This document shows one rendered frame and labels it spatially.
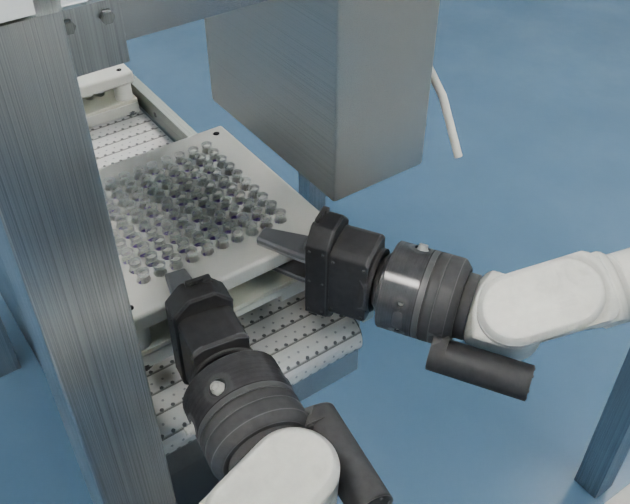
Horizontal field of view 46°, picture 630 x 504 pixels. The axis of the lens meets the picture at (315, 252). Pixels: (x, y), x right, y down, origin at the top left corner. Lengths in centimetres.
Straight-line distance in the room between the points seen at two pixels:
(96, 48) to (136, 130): 71
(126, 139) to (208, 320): 56
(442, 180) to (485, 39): 111
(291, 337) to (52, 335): 38
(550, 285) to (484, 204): 184
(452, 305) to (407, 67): 21
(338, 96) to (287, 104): 8
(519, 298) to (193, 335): 28
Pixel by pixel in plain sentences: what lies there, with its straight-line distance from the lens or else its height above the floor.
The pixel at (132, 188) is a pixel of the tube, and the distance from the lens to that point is 85.
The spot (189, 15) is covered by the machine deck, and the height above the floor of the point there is 131.
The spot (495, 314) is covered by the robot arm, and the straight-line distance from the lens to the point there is 67.
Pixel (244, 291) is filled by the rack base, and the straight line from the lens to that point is 78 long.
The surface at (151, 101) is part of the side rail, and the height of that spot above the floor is 93.
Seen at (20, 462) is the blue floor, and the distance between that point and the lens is 192.
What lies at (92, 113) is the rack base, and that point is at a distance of 120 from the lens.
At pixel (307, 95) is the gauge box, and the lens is 64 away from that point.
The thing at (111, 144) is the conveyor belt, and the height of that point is 89.
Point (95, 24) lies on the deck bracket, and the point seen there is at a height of 132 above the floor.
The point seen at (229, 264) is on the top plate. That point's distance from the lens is 75.
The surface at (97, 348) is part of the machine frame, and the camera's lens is 53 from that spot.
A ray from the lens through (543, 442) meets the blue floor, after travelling 190.
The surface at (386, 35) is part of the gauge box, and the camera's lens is 62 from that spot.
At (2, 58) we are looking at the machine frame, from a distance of 40.
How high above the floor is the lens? 151
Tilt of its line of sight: 42 degrees down
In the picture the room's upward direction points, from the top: straight up
